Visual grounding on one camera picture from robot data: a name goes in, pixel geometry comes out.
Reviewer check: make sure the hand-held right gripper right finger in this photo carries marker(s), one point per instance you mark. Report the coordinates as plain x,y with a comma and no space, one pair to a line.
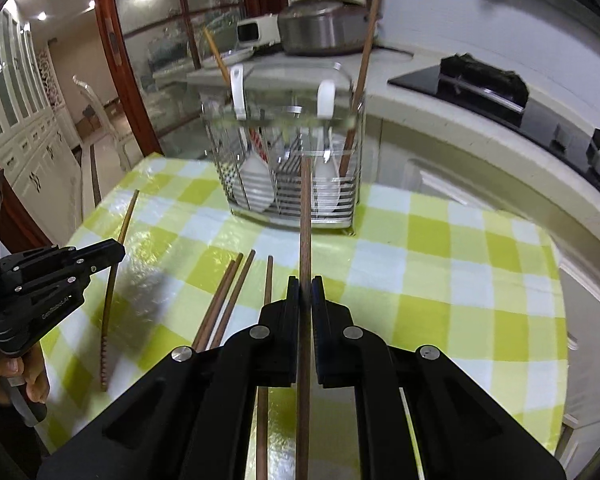
330,340

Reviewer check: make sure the red patterned wooden chopstick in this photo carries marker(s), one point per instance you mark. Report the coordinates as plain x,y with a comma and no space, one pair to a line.
219,62
106,340

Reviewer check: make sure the small white kitchen appliance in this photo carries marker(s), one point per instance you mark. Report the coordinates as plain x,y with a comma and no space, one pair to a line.
265,30

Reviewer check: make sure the brown wooden chopstick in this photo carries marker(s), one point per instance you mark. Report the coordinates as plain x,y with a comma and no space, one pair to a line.
268,280
216,293
305,240
235,295
365,60
223,292

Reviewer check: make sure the ceiling spotlight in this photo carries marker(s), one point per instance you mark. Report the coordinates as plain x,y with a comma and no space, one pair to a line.
41,16

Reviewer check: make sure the white ceramic spoon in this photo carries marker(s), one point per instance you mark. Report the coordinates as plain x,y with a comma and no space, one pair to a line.
326,102
255,185

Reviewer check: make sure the white panelled wall cabinet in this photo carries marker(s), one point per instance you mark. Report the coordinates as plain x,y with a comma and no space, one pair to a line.
30,135

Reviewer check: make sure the grey metal pressure cooker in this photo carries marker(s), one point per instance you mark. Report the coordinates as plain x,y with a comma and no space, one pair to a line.
320,30

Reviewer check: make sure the black glass gas cooktop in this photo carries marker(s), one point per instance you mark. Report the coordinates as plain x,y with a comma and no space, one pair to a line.
545,125

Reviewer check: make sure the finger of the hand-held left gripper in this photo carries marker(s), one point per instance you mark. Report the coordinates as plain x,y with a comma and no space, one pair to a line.
95,249
87,267

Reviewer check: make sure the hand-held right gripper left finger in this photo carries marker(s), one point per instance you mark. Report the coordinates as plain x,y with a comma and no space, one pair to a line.
280,330

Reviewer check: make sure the person's left hand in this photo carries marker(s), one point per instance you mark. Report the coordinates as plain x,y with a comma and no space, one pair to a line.
35,375

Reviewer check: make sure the red wooden glass door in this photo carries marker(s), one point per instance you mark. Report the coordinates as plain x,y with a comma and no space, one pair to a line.
125,85

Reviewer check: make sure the green white checkered tablecloth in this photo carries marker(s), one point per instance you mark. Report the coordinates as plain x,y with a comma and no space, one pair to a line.
430,285

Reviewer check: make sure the white ornate dining chair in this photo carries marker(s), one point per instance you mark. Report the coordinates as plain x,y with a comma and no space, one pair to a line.
87,95

